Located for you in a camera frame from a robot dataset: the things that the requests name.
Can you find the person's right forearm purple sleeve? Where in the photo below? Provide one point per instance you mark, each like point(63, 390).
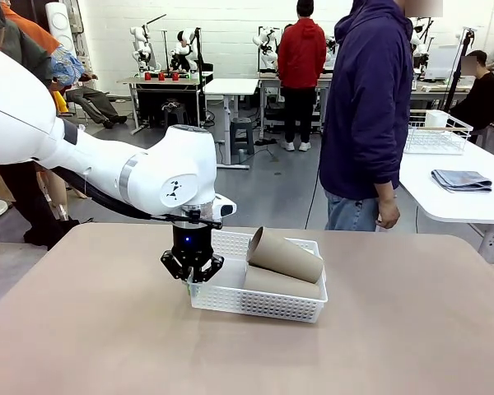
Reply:
point(389, 160)

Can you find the wooden-top work desk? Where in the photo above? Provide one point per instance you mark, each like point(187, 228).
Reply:
point(271, 76)

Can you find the person in red hoodie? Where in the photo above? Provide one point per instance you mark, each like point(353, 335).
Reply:
point(301, 57)

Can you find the white background robot with black parts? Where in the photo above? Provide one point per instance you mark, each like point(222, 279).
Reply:
point(184, 49)

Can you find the white box container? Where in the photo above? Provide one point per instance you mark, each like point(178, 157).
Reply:
point(435, 119)

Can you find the person in green jacket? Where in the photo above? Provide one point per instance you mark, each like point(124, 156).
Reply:
point(33, 210)

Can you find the white perforated plastic basket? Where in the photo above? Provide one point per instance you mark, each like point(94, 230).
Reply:
point(251, 302)

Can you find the black floor power strip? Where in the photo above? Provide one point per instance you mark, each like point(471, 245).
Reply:
point(266, 142)

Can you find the figure in orange clothes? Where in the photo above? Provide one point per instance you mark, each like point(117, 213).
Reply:
point(66, 61)

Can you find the desk with black frame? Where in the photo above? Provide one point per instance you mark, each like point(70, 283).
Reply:
point(164, 82)

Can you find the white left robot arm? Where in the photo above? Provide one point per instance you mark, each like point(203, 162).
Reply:
point(86, 152)

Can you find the white rounded table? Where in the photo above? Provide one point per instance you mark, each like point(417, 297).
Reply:
point(457, 205)

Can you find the seated person in dark trousers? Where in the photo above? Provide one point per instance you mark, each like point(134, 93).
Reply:
point(94, 103)

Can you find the person in purple hoodie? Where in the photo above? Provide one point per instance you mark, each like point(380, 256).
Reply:
point(362, 103)

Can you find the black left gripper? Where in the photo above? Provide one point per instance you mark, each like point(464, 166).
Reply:
point(191, 243)

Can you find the white height-adjustable desk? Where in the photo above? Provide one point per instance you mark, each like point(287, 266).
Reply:
point(230, 88)

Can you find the blue cloth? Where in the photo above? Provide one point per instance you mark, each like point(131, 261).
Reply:
point(461, 181)

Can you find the person's right hand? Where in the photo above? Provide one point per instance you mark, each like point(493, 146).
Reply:
point(389, 210)

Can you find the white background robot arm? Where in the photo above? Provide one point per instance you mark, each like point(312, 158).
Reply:
point(267, 47)
point(142, 49)

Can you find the dark grey plastic stool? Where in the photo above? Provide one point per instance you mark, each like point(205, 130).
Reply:
point(175, 115)

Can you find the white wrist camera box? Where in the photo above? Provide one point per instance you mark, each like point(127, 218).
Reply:
point(226, 207)

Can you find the white monitor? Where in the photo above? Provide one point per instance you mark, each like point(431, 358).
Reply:
point(440, 61)

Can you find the black camera tripod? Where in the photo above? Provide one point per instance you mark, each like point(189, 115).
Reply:
point(459, 66)

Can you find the dark grey step stool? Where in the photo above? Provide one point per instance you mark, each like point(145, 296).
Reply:
point(242, 136)

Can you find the seated person in black top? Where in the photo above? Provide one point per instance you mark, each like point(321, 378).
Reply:
point(479, 94)

